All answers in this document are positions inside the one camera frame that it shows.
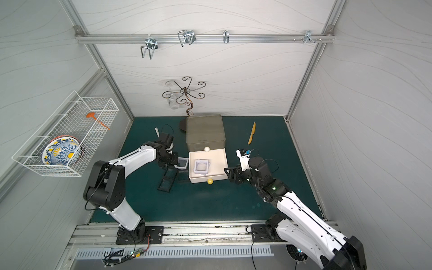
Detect dark metal scroll stand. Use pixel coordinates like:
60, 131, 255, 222
162, 76, 207, 132

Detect white brooch box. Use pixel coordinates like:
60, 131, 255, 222
175, 157, 189, 170
193, 159, 210, 176

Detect olive green drawer cabinet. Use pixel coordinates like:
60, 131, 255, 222
186, 114, 226, 152

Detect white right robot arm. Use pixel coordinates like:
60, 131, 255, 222
224, 155, 367, 270

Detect metal hook centre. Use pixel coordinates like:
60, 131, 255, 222
177, 30, 196, 47

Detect clear glass cup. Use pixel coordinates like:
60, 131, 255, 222
163, 81, 180, 110

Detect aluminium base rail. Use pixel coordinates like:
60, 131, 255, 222
67, 220, 338, 247

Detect metal hook left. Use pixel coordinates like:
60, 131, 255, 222
140, 36, 159, 60

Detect white drawer with yellow knob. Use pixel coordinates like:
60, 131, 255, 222
189, 148, 228, 183

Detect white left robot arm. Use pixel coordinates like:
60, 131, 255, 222
83, 133, 178, 245

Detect blue yellow patterned plate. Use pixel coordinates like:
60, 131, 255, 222
42, 136, 82, 165

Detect metal hook right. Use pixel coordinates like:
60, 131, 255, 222
292, 30, 322, 44

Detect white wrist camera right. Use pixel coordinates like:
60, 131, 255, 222
236, 148, 252, 172

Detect white wire basket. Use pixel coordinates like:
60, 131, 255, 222
12, 91, 119, 177

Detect aluminium top rail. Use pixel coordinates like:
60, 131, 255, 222
75, 29, 336, 45

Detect black brooch box left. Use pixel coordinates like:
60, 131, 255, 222
157, 168, 178, 193

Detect metal hook small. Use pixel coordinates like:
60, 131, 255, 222
223, 30, 230, 44

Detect yellow wooden knife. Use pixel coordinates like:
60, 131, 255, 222
247, 122, 257, 145

